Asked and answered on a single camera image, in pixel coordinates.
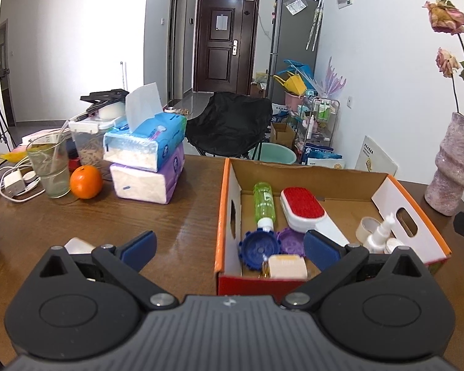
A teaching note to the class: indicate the clear container white lid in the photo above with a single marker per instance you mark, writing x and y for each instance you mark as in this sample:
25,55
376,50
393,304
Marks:
89,150

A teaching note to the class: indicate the clear plastic sleeve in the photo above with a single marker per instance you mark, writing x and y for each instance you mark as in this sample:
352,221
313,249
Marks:
296,6

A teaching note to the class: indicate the clear folded umbrella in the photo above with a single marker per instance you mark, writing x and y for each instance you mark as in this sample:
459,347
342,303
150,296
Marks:
318,27
312,27

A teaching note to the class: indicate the grey refrigerator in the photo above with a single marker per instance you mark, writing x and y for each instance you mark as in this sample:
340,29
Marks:
290,46

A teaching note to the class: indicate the pink bucket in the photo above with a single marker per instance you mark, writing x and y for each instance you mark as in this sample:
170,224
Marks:
294,100

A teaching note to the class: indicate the dried pink roses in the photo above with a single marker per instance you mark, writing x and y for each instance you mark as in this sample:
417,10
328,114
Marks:
446,17

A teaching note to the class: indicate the red flat box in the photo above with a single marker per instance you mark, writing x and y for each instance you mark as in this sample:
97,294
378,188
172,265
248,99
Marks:
73,164

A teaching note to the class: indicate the orange fruit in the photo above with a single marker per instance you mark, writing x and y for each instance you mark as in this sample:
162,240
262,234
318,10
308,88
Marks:
86,182

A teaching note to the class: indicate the white charger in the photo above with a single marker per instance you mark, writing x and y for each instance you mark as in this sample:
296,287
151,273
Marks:
11,183

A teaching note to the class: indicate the small cardboard box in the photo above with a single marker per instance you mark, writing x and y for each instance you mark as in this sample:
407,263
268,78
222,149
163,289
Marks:
258,91

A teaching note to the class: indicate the blue gear-shaped lid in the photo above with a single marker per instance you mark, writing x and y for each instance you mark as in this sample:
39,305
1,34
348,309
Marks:
255,249

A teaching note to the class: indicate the purple gear-shaped lid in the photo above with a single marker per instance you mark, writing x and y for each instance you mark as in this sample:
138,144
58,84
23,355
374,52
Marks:
290,241

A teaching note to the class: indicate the blue tissue pack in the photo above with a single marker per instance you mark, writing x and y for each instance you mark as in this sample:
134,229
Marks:
158,139

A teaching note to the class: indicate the yellow flat item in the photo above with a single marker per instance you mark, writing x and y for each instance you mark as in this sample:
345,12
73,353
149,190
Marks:
13,156

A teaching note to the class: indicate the green plastic basin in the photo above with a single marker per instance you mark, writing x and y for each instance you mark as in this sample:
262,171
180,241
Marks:
278,154

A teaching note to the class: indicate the clear drinking glass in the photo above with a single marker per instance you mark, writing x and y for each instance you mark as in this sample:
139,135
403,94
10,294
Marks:
54,177

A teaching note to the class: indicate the purple feather decoration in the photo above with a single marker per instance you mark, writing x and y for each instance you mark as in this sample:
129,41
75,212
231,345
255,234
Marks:
332,81

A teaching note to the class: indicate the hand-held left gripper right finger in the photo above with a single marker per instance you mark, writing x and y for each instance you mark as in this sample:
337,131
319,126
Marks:
321,249

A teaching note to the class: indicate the white bottle cap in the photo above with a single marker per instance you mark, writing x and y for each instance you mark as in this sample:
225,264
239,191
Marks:
394,245

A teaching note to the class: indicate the white broom stick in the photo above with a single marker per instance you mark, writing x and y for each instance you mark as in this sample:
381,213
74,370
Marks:
123,77

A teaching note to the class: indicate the red cardboard box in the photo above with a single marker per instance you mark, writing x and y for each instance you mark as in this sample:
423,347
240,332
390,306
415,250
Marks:
332,183

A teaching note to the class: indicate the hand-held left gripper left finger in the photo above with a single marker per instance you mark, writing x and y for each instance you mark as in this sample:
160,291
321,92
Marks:
139,247

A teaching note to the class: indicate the white lint brush red pad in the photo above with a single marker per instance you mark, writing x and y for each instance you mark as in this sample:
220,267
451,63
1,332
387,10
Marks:
301,203

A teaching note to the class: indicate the white board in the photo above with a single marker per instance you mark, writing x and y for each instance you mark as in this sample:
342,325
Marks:
375,158

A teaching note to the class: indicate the blue white pack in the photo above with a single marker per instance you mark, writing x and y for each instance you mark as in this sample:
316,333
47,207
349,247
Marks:
319,150
281,114

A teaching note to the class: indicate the black folding chair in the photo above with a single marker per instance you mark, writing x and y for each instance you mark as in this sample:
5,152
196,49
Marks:
228,123

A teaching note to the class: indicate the black folding stand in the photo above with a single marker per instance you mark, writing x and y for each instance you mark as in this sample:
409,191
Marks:
104,94

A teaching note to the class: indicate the white plastic container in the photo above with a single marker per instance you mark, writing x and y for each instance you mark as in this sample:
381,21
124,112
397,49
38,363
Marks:
77,245

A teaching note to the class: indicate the small white bottle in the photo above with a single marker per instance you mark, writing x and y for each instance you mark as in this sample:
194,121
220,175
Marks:
379,235

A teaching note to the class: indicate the dark brown door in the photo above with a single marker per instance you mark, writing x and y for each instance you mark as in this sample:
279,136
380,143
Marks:
216,65

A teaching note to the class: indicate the white tape roll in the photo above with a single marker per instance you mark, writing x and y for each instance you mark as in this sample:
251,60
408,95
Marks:
361,228

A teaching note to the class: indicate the green spray bottle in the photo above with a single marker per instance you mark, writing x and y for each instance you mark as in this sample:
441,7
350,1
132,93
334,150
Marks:
263,201

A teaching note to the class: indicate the pink textured vase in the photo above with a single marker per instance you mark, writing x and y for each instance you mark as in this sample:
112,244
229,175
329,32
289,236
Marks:
448,177

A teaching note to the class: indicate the white printed bag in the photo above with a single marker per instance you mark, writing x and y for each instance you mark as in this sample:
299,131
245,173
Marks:
326,163

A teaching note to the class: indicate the purple tissue pack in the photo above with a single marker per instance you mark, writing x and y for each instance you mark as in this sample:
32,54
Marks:
139,183

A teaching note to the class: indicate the cream square box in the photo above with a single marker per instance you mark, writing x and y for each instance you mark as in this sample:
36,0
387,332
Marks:
288,266

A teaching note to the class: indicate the open cardboard box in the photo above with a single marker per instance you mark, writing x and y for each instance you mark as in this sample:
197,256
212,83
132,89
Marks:
282,137

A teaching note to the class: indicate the blue plastic toy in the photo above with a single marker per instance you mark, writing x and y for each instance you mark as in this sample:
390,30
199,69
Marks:
299,67

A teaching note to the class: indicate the pink book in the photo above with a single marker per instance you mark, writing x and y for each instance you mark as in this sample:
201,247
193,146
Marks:
34,137

